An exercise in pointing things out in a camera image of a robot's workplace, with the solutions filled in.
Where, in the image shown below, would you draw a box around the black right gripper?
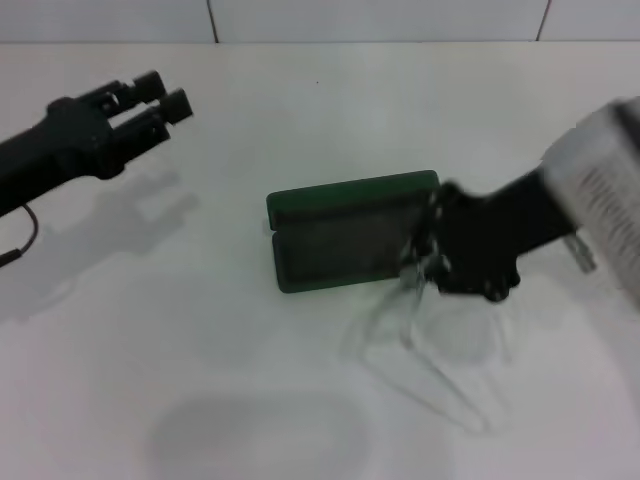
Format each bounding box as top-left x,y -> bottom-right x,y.
401,167 -> 577,304

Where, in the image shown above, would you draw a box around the green glasses case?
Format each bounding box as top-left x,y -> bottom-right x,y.
265,169 -> 441,295

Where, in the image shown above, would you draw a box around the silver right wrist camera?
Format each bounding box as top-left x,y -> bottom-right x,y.
542,96 -> 640,312

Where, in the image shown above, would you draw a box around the clear frame glasses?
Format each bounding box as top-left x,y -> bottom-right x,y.
342,239 -> 504,437

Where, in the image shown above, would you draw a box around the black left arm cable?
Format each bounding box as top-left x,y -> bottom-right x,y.
0,201 -> 40,270

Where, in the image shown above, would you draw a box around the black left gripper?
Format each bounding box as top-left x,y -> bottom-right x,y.
0,69 -> 194,217

